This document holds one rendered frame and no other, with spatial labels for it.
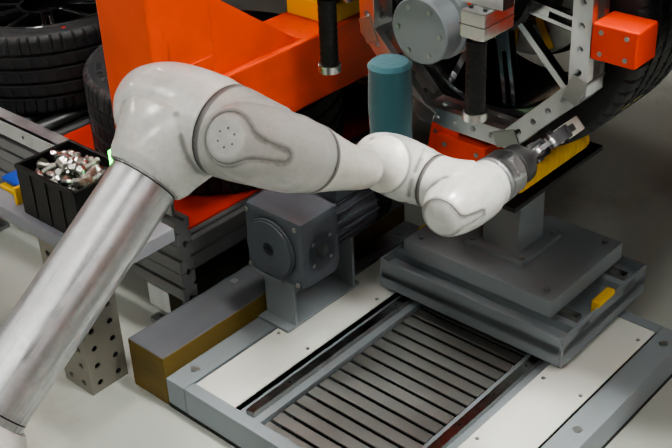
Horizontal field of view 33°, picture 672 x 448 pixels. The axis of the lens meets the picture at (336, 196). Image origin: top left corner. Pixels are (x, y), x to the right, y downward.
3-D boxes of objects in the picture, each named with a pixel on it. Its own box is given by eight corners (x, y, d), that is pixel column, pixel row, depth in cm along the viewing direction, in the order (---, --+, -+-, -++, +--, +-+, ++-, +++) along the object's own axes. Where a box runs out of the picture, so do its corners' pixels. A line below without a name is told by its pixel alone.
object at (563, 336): (643, 295, 263) (648, 260, 258) (560, 372, 240) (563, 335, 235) (468, 225, 292) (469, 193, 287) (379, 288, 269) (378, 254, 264)
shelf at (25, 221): (175, 240, 228) (174, 227, 226) (109, 278, 217) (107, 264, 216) (49, 177, 253) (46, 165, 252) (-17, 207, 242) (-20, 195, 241)
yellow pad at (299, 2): (371, 7, 264) (370, -13, 262) (331, 26, 255) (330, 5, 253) (326, -5, 272) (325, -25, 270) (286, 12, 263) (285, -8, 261)
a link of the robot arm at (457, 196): (517, 166, 193) (455, 142, 201) (463, 202, 184) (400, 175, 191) (512, 219, 199) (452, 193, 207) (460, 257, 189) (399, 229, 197)
